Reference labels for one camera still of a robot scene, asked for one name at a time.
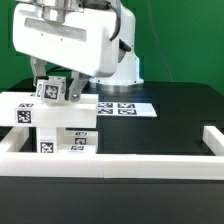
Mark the white chair seat block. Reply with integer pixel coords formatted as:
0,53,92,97
36,127,57,153

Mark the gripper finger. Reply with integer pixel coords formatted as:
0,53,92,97
65,71,89,102
30,56,48,86

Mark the white U-shaped fence frame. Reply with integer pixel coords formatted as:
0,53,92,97
0,127,224,180

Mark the white tagged cube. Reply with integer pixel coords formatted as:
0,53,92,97
41,79,66,103
36,76,66,100

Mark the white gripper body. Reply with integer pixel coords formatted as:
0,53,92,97
13,3,119,76

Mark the white chair back frame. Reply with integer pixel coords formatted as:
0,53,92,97
0,92,98,128

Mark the white tag marker sheet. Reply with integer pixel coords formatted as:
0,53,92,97
98,102,157,117

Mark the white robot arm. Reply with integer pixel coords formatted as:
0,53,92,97
13,0,143,103

